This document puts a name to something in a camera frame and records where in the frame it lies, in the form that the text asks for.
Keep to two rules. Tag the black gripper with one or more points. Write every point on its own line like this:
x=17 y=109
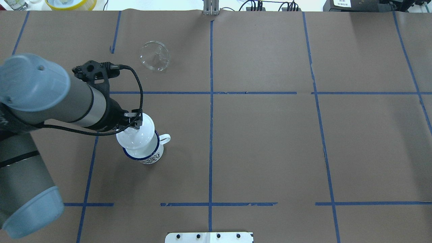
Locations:
x=114 y=118

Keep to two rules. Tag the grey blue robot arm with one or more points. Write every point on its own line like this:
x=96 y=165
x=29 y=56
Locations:
x=39 y=94

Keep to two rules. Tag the white enamel cup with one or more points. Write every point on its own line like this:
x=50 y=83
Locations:
x=153 y=150

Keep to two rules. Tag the yellow rimmed bowl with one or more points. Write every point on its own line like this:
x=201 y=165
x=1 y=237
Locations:
x=71 y=5

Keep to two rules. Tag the black label box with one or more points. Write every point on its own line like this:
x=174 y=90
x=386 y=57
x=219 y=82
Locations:
x=356 y=6

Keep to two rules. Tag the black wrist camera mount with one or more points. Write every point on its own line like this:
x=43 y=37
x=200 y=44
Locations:
x=97 y=75

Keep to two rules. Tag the grey metal frame post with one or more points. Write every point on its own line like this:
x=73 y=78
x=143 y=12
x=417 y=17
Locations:
x=211 y=7

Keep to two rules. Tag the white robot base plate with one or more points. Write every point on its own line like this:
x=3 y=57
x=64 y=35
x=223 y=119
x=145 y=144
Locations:
x=210 y=237

